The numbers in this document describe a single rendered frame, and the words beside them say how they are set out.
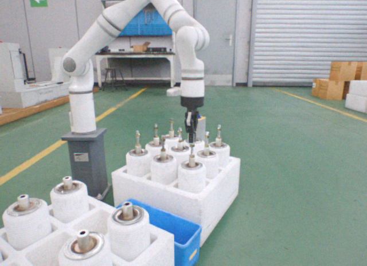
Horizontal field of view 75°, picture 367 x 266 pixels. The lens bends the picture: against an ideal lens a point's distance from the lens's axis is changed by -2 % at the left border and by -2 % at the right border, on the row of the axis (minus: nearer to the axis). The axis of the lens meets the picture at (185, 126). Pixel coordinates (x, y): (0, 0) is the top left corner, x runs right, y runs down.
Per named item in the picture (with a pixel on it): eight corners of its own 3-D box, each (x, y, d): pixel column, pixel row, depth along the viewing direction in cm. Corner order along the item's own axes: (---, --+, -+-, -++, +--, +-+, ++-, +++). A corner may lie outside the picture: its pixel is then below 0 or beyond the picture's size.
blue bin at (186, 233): (109, 242, 83) (106, 212, 79) (132, 225, 92) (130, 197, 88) (184, 282, 67) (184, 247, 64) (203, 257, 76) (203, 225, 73)
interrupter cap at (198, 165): (176, 167, 83) (176, 165, 83) (188, 160, 89) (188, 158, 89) (195, 172, 79) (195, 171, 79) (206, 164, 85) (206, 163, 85)
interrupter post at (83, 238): (75, 247, 47) (73, 234, 46) (86, 241, 49) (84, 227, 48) (83, 253, 46) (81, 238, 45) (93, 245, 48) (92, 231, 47)
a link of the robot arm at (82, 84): (73, 53, 102) (77, 93, 107) (58, 52, 93) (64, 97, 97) (93, 53, 101) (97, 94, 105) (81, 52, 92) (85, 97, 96)
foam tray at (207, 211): (114, 212, 99) (110, 172, 94) (167, 175, 132) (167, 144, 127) (200, 247, 80) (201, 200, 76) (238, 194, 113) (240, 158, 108)
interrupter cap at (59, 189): (48, 190, 68) (48, 188, 68) (72, 179, 74) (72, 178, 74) (63, 198, 64) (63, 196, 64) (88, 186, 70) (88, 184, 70)
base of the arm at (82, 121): (69, 135, 101) (64, 94, 97) (79, 129, 110) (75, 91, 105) (91, 135, 101) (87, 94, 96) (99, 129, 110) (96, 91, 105)
